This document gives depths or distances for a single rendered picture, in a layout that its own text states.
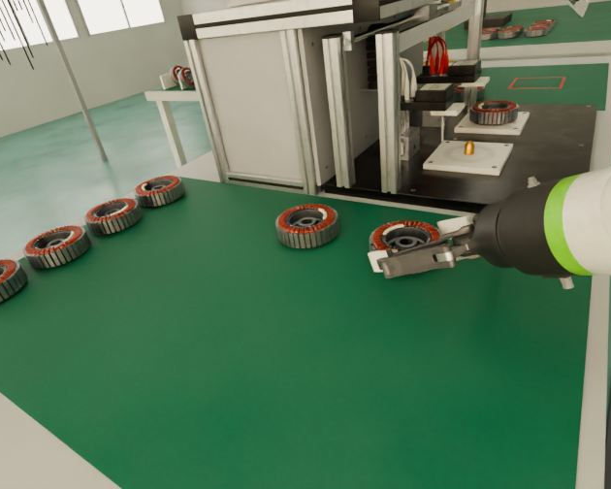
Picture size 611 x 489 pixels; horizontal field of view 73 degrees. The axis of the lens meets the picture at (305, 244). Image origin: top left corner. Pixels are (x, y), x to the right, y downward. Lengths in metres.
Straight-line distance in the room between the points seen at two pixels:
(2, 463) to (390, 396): 0.41
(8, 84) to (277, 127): 6.42
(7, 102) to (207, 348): 6.70
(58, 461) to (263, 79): 0.70
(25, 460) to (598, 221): 0.59
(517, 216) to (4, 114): 6.94
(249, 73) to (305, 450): 0.70
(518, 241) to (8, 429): 0.59
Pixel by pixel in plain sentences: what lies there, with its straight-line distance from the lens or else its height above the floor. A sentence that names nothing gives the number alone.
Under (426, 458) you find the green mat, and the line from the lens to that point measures 0.44.
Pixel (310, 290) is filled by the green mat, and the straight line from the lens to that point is 0.61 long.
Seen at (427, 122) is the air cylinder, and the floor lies 0.78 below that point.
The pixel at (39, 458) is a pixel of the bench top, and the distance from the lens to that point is 0.56.
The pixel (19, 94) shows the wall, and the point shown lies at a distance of 7.22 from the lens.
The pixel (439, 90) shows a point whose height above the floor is 0.92.
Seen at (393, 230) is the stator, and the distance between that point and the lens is 0.67.
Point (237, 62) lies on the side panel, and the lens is 0.92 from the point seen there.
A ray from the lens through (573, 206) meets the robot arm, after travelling 0.40.
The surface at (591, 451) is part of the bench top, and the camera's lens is 0.48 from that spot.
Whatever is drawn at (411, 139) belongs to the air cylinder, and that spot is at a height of 0.81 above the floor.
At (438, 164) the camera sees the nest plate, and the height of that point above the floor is 0.78.
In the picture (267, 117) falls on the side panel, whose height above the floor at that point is 0.91.
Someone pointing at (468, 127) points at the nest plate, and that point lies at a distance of 1.14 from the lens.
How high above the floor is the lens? 1.12
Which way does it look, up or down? 31 degrees down
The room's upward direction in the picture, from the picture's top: 9 degrees counter-clockwise
